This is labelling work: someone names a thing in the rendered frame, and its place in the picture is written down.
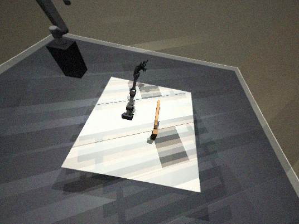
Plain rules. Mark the dark brown wooden post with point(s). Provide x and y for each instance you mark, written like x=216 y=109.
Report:
x=154 y=134

